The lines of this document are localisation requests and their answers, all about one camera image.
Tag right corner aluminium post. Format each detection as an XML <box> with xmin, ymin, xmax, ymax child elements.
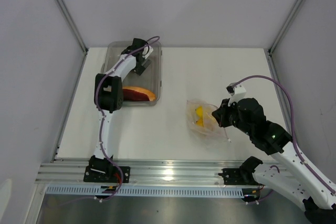
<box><xmin>268</xmin><ymin>0</ymin><xmax>306</xmax><ymax>57</ymax></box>

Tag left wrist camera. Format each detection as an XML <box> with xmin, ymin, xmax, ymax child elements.
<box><xmin>142</xmin><ymin>46</ymin><xmax>153</xmax><ymax>59</ymax></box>

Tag corner aluminium post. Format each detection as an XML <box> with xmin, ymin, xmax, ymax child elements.
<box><xmin>54</xmin><ymin>0</ymin><xmax>88</xmax><ymax>54</ymax></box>
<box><xmin>268</xmin><ymin>0</ymin><xmax>306</xmax><ymax>57</ymax></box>

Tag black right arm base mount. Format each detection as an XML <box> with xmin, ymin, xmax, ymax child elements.
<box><xmin>218</xmin><ymin>156</ymin><xmax>263</xmax><ymax>186</ymax></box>

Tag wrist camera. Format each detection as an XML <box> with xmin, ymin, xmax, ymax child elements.
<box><xmin>142</xmin><ymin>46</ymin><xmax>153</xmax><ymax>59</ymax></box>
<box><xmin>226</xmin><ymin>83</ymin><xmax>246</xmax><ymax>106</ymax></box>

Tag clear plastic food bin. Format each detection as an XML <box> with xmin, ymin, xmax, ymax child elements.
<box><xmin>101</xmin><ymin>41</ymin><xmax>162</xmax><ymax>106</ymax></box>

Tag clear zip top bag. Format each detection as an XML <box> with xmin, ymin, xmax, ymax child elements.
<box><xmin>185</xmin><ymin>99</ymin><xmax>231</xmax><ymax>145</ymax></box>

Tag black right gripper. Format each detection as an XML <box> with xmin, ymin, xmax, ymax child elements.
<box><xmin>212</xmin><ymin>98</ymin><xmax>253</xmax><ymax>136</ymax></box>

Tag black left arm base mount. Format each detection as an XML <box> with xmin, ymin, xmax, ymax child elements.
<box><xmin>83</xmin><ymin>166</ymin><xmax>131</xmax><ymax>184</ymax></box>

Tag yellow lemon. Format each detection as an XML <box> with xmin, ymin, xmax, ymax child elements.
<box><xmin>195</xmin><ymin>106</ymin><xmax>203</xmax><ymax>118</ymax></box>

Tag left corner aluminium post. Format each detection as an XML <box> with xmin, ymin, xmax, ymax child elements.
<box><xmin>54</xmin><ymin>0</ymin><xmax>88</xmax><ymax>54</ymax></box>

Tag white slotted cable duct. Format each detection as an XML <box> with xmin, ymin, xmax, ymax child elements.
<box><xmin>46</xmin><ymin>184</ymin><xmax>244</xmax><ymax>198</ymax></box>

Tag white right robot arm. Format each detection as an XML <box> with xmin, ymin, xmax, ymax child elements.
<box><xmin>212</xmin><ymin>98</ymin><xmax>335</xmax><ymax>223</ymax></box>

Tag aluminium table edge rail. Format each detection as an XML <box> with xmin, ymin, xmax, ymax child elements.
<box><xmin>35</xmin><ymin>159</ymin><xmax>242</xmax><ymax>186</ymax></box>

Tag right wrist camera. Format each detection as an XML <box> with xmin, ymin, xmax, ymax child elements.
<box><xmin>226</xmin><ymin>83</ymin><xmax>246</xmax><ymax>106</ymax></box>

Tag red yellow mango slice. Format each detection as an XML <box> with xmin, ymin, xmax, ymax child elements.
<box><xmin>123</xmin><ymin>86</ymin><xmax>156</xmax><ymax>102</ymax></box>

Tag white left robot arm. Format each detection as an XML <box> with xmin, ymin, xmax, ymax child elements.
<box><xmin>89</xmin><ymin>36</ymin><xmax>160</xmax><ymax>182</ymax></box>

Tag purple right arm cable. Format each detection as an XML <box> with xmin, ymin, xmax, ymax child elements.
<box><xmin>235</xmin><ymin>74</ymin><xmax>336</xmax><ymax>196</ymax></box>

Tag orange yellow potato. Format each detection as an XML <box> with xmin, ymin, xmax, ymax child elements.
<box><xmin>195</xmin><ymin>119</ymin><xmax>204</xmax><ymax>127</ymax></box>

